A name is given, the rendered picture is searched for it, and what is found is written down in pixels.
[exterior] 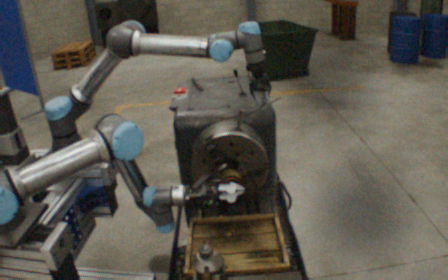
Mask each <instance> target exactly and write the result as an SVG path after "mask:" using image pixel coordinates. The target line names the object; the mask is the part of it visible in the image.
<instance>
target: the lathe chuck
mask: <svg viewBox="0 0 448 280"><path fill-rule="evenodd" d="M233 128H237V125H233V124H227V125H221V126H217V127H215V128H211V129H210V130H208V131H207V132H205V133H204V134H203V135H202V136H201V137H200V138H199V139H198V141H197V142H196V144H195V145H194V148H193V156H192V164H191V172H192V176H193V180H194V182H195V183H196V182H197V181H198V180H199V178H201V177H202V176H203V175H204V173H207V174H210V175H211V179H212V180H214V179H219V177H220V175H221V173H219V172H218V168H217V167H216V165H215V163H214V160H213V159H212V157H211V156H210V155H209V153H208V152H207V145H205V143H204V141H205V140H206V139H209V138H210V137H212V138H213V139H214V140H215V141H216V144H217V145H218V146H219V147H220V148H221V150H222V151H223V153H224V154H225V155H226V156H227V157H228V159H234V160H236V161H238V162H239V163H240V164H249V163H262V162H267V171H265V176H263V177H255V179H254V180H247V183H243V188H244V192H243V193H241V194H239V195H238V196H237V197H236V199H235V200H237V199H241V198H246V197H248V196H249V195H251V194H253V193H255V192H256V191H257V190H258V189H259V188H260V187H261V186H262V185H263V183H264V182H265V179H266V177H267V175H268V172H269V170H268V162H269V161H268V158H267V155H266V149H265V146H264V144H263V143H262V141H261V139H260V138H259V136H258V135H257V134H256V133H254V132H253V131H251V130H250V129H249V128H245V127H242V126H240V129H241V130H242V131H241V132H239V131H235V130H234V129H233ZM239 163H238V164H237V165H236V166H234V167H230V169H233V170H236V171H238V165H239Z"/></svg>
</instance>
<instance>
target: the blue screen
mask: <svg viewBox="0 0 448 280"><path fill-rule="evenodd" d="M23 16H24V15H23V10H22V5H21V0H0V67H1V68H2V73H3V77H4V81H5V83H6V87H8V88H9V89H10V88H12V89H11V90H9V92H12V91H15V90H17V91H22V92H24V93H30V94H32V95H35V96H38V98H39V101H40V104H41V105H40V106H41V108H42V109H41V110H39V111H37V112H33V113H30V114H28V115H27V116H25V117H22V119H23V120H24V119H26V118H28V117H30V116H34V115H36V114H38V113H40V112H44V111H45V110H44V107H45V104H44V102H43V96H42V94H41V89H40V86H39V85H40V84H39V81H38V76H37V73H36V69H35V66H34V65H35V63H34V61H33V56H32V51H31V48H30V43H29V38H28V34H27V28H26V24H25V19H24V17H23Z"/></svg>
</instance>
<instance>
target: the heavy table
mask: <svg viewBox="0 0 448 280"><path fill-rule="evenodd" d="M323 1H327V2H331V5H332V14H331V20H332V26H331V33H329V34H330V35H333V36H336V35H341V37H342V38H339V40H341V41H349V40H356V41H357V39H356V38H355V36H356V30H355V27H356V12H357V9H356V5H358V2H359V1H357V0H323ZM349 6H350V8H349ZM338 8H339V13H338ZM348 21H349V25H348ZM338 22H339V24H338ZM337 29H338V33H337ZM348 31H349V34H348Z"/></svg>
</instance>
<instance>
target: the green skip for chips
mask: <svg viewBox="0 0 448 280"><path fill-rule="evenodd" d="M256 23H257V24H258V26H259V29H260V32H261V39H262V47H263V51H265V54H264V61H265V64H263V65H262V66H263V69H264V71H263V73H265V74H267V75H268V77H269V79H270V81H275V80H287V79H292V78H298V77H308V76H309V69H308V65H309V60H310V56H311V54H312V48H313V45H314V40H315V36H316V32H319V29H316V28H311V27H308V26H304V25H301V24H298V23H295V22H291V21H288V20H284V19H283V20H276V21H262V22H256Z"/></svg>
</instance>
